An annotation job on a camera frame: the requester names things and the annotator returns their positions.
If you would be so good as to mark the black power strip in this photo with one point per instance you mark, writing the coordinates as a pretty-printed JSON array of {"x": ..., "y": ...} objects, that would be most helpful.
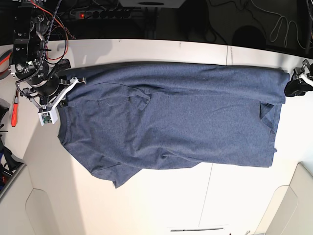
[{"x": 103, "y": 14}]

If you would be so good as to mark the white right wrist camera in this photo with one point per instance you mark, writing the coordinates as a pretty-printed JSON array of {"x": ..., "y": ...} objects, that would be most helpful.
[{"x": 48, "y": 116}]

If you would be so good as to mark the orange grey pliers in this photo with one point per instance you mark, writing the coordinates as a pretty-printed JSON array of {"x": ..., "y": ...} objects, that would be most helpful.
[{"x": 5, "y": 63}]

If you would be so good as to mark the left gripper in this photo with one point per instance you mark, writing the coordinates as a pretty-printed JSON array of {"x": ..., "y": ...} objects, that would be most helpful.
[{"x": 302, "y": 80}]

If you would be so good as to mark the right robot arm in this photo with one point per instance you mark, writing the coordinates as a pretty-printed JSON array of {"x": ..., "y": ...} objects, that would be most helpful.
[{"x": 39, "y": 78}]

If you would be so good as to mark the dark clutter at left edge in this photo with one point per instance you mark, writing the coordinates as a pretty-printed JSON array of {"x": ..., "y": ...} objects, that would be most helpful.
[{"x": 8, "y": 165}]

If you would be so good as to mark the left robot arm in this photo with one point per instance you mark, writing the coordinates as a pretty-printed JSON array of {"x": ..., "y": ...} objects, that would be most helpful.
[{"x": 305, "y": 20}]

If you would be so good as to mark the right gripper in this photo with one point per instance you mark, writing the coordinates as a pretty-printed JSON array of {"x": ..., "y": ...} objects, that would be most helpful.
[{"x": 48, "y": 93}]

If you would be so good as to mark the blue t-shirt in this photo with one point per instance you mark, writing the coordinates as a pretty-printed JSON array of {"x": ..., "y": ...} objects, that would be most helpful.
[{"x": 129, "y": 117}]

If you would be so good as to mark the orange handled screwdriver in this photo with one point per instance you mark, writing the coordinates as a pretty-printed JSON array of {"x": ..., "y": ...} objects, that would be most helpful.
[{"x": 14, "y": 116}]

